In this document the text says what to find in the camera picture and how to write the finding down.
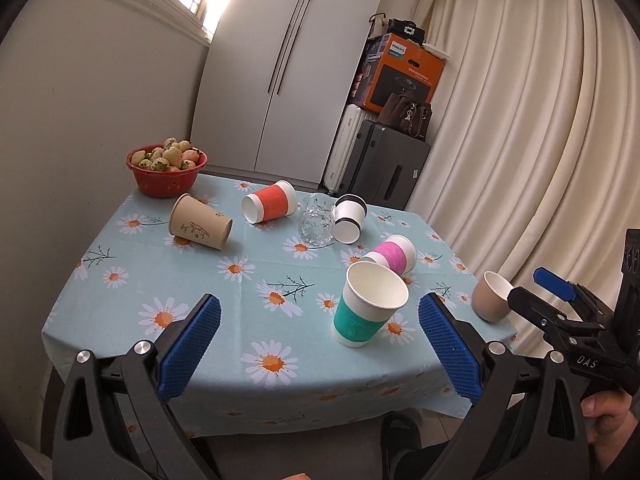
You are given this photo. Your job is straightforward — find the person's right hand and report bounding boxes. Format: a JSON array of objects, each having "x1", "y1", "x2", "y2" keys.
[{"x1": 581, "y1": 391, "x2": 640, "y2": 461}]

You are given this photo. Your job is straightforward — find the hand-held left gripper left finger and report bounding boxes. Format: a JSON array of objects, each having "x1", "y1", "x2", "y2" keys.
[{"x1": 51, "y1": 292, "x2": 223, "y2": 480}]

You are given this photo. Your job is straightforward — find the pink sleeved paper cup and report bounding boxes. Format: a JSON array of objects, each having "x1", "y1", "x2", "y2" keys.
[{"x1": 361, "y1": 234, "x2": 418, "y2": 277}]

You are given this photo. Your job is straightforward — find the white wardrobe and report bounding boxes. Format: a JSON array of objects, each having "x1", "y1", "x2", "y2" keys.
[{"x1": 190, "y1": 0, "x2": 396, "y2": 188}]

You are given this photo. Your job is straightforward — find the teal sleeved paper cup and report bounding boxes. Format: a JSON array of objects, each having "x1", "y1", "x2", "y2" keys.
[{"x1": 331, "y1": 261, "x2": 410, "y2": 350}]

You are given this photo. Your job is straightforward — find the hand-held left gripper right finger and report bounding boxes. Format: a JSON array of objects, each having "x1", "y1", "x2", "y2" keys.
[{"x1": 419, "y1": 292, "x2": 597, "y2": 480}]

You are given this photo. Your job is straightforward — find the brown leather handbag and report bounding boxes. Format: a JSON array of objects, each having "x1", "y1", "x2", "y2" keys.
[{"x1": 377, "y1": 92, "x2": 433, "y2": 142}]

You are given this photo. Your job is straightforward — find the black camera bag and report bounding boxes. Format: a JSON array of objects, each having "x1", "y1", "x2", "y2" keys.
[{"x1": 387, "y1": 18, "x2": 427, "y2": 43}]

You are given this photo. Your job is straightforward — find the red sleeved paper cup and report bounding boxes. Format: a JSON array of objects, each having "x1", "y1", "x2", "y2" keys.
[{"x1": 241, "y1": 180, "x2": 298, "y2": 224}]

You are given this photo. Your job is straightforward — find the black slipper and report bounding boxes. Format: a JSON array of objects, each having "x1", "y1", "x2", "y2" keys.
[{"x1": 381, "y1": 412, "x2": 426, "y2": 480}]

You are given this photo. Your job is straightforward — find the white black banded paper cup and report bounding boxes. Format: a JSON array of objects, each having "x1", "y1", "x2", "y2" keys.
[{"x1": 333, "y1": 194, "x2": 368, "y2": 245}]

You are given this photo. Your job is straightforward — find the pile of pale strawberries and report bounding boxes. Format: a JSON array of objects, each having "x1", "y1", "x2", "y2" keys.
[{"x1": 132, "y1": 136, "x2": 201, "y2": 172}]

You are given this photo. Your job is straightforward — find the light blue daisy tablecloth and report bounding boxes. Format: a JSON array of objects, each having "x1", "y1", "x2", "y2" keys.
[{"x1": 41, "y1": 172, "x2": 518, "y2": 438}]

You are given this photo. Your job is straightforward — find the orange cardboard box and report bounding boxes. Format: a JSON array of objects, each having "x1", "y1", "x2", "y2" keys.
[{"x1": 351, "y1": 33, "x2": 447, "y2": 115}]

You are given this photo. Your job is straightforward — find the dark grey suitcase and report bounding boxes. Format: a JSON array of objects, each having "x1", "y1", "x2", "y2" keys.
[{"x1": 342, "y1": 119, "x2": 432, "y2": 211}]

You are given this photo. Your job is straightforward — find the white ribbed suitcase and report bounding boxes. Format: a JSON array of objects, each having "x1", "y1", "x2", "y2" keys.
[{"x1": 322, "y1": 104, "x2": 368, "y2": 193}]

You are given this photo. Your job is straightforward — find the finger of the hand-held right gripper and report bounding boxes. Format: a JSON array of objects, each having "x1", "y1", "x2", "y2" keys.
[
  {"x1": 506, "y1": 285, "x2": 581, "y2": 341},
  {"x1": 533, "y1": 267, "x2": 617, "y2": 317}
]

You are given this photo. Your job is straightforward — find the small beige paper cup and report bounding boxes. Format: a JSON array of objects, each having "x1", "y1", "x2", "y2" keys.
[{"x1": 472, "y1": 270, "x2": 516, "y2": 324}]

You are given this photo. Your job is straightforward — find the brown kraft paper cup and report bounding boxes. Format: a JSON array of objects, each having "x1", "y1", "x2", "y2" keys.
[{"x1": 168, "y1": 193, "x2": 234, "y2": 251}]

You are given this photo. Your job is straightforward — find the clear glass tumbler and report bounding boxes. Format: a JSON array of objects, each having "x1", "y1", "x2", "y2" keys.
[{"x1": 298, "y1": 194, "x2": 336, "y2": 247}]

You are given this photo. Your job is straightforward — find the cream curtain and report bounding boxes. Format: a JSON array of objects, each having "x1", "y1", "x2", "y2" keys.
[{"x1": 407, "y1": 0, "x2": 640, "y2": 361}]

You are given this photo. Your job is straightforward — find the red plastic colander bowl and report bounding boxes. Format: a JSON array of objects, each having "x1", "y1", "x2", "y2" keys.
[{"x1": 125, "y1": 146, "x2": 208, "y2": 198}]

